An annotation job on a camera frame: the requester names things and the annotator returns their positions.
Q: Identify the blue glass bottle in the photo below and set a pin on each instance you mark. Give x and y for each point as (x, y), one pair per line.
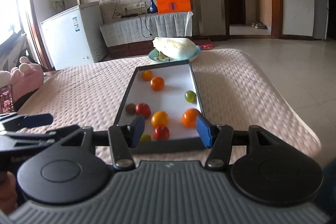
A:
(151, 7)

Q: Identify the brown kiwi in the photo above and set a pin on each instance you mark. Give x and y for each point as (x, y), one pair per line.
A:
(130, 108)

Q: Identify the red slipper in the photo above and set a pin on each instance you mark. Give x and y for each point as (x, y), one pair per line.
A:
(204, 46)

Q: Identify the smartphone with lit screen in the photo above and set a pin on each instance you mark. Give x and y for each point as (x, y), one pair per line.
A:
(6, 99)

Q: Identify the white plastic bag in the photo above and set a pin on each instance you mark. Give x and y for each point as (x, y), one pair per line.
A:
(188, 24)

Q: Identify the pale plush toy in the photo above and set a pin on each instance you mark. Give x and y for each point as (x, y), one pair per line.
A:
(4, 78)

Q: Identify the orange mandarin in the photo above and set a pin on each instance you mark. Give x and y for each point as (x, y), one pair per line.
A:
(157, 83)
(191, 117)
(147, 75)
(160, 118)

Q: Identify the napa cabbage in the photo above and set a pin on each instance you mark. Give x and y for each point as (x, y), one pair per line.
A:
(178, 49)

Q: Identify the blue cartoon print plate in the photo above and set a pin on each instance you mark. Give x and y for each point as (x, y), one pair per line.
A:
(157, 56)

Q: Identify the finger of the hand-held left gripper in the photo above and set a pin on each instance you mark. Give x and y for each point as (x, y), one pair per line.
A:
(39, 120)
(31, 138)

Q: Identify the wooden kitchen counter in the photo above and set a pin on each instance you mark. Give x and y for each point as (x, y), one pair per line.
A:
(263, 8)

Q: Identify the grey shoe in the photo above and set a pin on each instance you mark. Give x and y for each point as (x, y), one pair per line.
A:
(261, 26)
(254, 24)

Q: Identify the person's dark clothing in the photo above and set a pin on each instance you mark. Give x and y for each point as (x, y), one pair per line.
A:
(330, 187)

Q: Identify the dark furniture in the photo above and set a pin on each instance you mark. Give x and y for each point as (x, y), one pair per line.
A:
(10, 50)

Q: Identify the black power strip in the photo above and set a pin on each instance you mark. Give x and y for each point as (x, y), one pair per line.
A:
(128, 14)

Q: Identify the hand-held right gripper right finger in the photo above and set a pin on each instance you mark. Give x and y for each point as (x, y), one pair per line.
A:
(203, 132)

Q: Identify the brown window frame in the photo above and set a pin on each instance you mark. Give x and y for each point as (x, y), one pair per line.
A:
(34, 29)

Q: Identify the white box with dark rim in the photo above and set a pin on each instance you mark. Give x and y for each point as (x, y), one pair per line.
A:
(170, 77)

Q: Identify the white chest freezer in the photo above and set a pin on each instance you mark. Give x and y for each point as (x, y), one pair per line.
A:
(68, 37)

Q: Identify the grey refrigerator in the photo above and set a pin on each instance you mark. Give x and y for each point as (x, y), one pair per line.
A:
(320, 3)

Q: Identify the yellow-green jujube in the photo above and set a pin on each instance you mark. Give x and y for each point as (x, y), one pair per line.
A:
(145, 138)

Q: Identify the small red apple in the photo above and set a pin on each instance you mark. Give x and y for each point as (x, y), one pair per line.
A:
(143, 109)
(161, 132)

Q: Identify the cabinet with cloth cover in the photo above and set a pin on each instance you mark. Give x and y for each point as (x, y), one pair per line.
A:
(123, 32)

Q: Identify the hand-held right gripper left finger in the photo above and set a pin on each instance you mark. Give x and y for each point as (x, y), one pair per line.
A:
(137, 129)

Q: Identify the green jujube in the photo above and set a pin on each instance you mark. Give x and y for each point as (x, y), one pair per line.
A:
(190, 96)

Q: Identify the person's left hand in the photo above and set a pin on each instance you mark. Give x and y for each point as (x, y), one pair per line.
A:
(9, 195)

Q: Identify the pink plush toy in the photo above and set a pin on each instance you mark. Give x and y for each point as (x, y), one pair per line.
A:
(29, 79)

